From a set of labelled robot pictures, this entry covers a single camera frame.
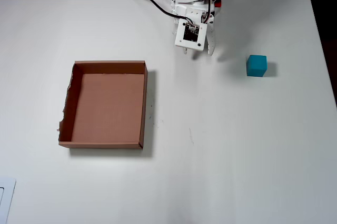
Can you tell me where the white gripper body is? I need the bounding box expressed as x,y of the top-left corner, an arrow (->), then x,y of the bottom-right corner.
173,2 -> 215,25

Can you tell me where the blue cube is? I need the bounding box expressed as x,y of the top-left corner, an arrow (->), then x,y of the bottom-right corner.
246,55 -> 268,78

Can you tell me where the brown cardboard box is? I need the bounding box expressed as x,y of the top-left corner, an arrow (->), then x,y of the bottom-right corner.
56,60 -> 148,150

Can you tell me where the white flat device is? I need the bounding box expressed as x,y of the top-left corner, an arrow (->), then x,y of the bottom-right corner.
0,177 -> 17,224

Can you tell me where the white camera board mount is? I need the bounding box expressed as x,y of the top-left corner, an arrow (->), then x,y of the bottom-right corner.
174,19 -> 207,52

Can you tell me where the black camera cable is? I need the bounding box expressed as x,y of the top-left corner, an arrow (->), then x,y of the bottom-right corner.
127,0 -> 195,27

